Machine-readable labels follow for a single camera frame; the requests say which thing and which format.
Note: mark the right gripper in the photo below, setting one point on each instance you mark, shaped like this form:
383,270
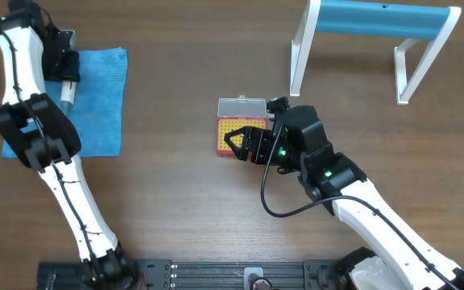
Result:
261,145

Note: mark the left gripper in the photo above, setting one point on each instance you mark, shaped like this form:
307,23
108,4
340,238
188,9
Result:
52,56

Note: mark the white pipette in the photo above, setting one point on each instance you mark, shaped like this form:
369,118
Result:
68,94

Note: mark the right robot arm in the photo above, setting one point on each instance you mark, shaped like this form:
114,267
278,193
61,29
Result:
377,229

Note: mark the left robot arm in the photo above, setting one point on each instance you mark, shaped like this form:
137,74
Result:
22,60

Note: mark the red and yellow tip box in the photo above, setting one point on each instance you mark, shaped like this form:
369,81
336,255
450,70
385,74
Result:
240,110

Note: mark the blue cloth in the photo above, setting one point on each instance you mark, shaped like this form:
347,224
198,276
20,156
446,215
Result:
99,104

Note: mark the white and blue stand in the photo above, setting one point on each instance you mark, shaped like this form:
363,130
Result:
377,20

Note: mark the mounting rail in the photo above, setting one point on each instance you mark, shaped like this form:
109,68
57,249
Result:
216,276

